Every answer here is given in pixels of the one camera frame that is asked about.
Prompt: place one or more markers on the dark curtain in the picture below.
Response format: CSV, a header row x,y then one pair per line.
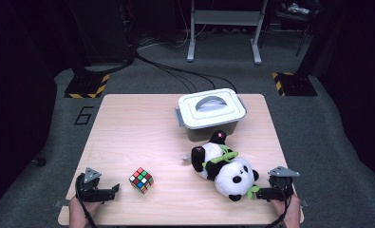
x,y
11,95
359,79

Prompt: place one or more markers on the black cabinet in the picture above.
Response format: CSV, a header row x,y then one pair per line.
x,y
106,31

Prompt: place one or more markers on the dark chair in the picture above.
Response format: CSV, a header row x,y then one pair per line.
x,y
294,16

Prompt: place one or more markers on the black stand striped base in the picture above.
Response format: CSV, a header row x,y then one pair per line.
x,y
297,85
87,85

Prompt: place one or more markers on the panda plush toy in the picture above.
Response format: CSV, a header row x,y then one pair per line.
x,y
232,177

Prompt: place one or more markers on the grey translucent storage box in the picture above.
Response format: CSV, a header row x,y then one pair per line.
x,y
204,134

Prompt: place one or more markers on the person's left hand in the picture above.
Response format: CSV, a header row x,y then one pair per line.
x,y
79,210

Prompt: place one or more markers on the person's right hand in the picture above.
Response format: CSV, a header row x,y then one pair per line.
x,y
292,212

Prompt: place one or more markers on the grey metal table bracket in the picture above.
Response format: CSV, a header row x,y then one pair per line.
x,y
304,203
61,203

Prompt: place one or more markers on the multicoloured puzzle cube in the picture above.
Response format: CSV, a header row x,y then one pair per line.
x,y
141,180

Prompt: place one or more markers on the small black round object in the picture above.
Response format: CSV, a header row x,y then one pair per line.
x,y
40,161

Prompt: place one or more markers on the white metal stand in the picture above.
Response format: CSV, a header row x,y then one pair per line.
x,y
226,17

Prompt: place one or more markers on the light crumpled cloth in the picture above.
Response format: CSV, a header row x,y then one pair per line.
x,y
297,9

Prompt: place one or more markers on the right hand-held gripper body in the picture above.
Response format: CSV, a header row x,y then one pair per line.
x,y
281,185

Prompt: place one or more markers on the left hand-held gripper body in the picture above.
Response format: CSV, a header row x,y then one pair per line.
x,y
90,194

